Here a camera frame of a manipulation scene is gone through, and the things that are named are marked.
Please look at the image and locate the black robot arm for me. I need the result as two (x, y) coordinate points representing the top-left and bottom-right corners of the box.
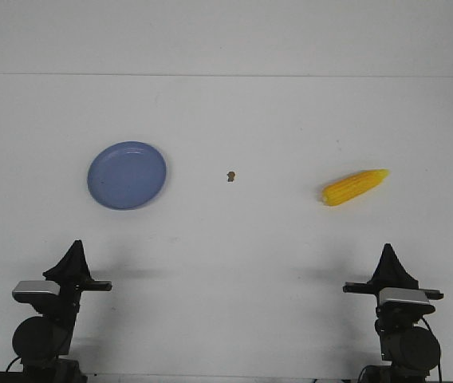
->
(12, 239), (112, 382)
(343, 243), (444, 382)

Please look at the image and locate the yellow corn cob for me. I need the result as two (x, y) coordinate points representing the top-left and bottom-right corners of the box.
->
(321, 169), (390, 207)

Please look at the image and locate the small brown crumb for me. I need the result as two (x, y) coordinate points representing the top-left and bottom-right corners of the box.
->
(226, 171), (236, 183)

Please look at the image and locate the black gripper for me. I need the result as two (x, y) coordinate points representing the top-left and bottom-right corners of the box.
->
(30, 239), (112, 319)
(342, 243), (444, 322)

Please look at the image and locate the blue round plate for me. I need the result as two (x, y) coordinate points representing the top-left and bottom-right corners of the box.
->
(86, 141), (167, 211)

